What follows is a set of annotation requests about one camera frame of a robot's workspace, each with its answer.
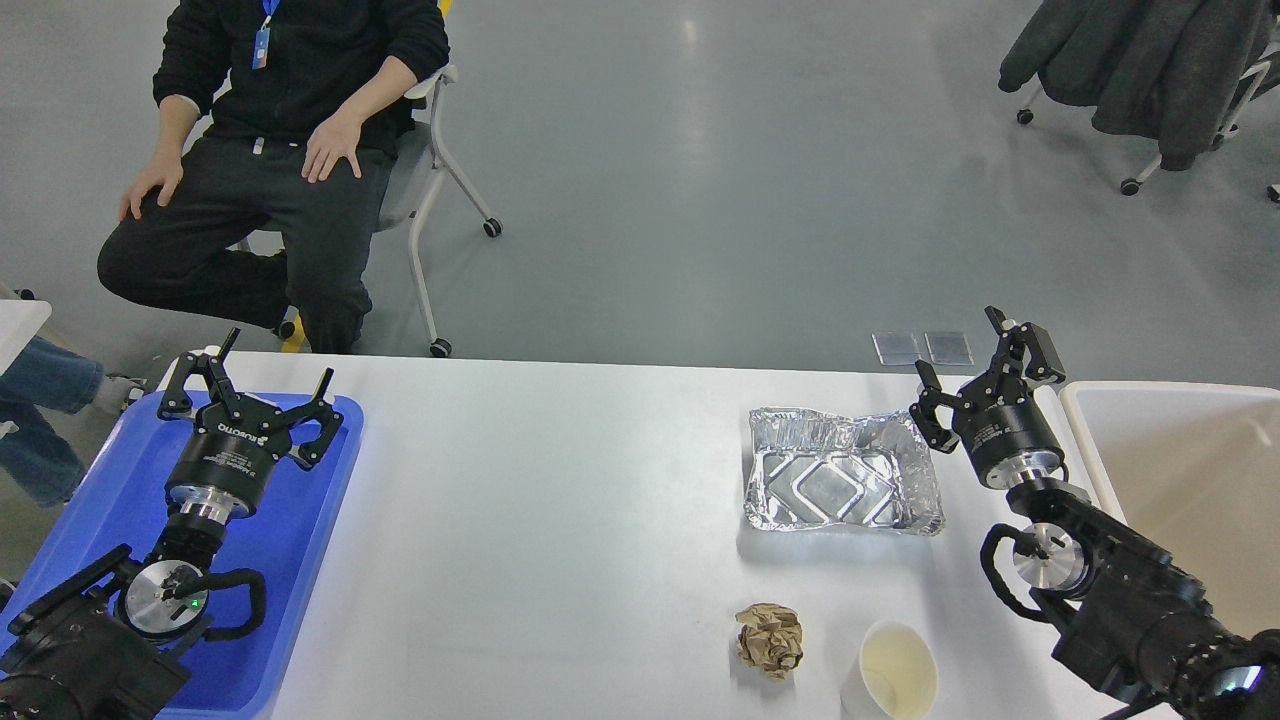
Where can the crumpled brown paper ball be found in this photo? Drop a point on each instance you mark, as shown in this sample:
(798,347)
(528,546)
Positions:
(770,639)

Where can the chair with dark coats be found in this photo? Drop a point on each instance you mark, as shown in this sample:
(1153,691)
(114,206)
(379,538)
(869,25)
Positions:
(1178,72)

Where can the floor plate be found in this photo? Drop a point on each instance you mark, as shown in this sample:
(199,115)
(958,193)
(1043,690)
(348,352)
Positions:
(950,348)
(896,348)

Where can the white paper cup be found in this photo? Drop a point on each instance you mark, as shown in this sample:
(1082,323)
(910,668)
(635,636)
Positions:
(894,675)

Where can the right floor plate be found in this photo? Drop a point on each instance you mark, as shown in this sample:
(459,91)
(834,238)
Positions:
(950,348)

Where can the aluminium foil tray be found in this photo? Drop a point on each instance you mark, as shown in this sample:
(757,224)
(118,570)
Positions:
(821,471)

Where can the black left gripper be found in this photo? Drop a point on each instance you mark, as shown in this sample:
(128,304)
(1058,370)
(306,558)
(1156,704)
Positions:
(237,439)

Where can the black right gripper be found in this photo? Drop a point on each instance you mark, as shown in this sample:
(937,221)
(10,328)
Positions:
(1002,429)

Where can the blue plastic tray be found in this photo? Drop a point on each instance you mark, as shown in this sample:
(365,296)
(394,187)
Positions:
(122,503)

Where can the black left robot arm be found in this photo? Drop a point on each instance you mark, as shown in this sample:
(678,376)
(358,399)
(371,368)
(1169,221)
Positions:
(108,642)

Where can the beige plastic bin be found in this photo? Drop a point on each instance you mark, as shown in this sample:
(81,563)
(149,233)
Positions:
(1195,468)

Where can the seated person in black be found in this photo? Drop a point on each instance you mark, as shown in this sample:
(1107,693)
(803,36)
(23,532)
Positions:
(278,125)

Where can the left floor plate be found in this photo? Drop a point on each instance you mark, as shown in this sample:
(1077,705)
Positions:
(896,348)

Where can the white side table corner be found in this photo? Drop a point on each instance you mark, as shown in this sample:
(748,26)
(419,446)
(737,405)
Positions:
(20,322)

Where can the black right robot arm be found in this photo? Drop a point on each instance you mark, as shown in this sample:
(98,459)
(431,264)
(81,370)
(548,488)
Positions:
(1131,624)

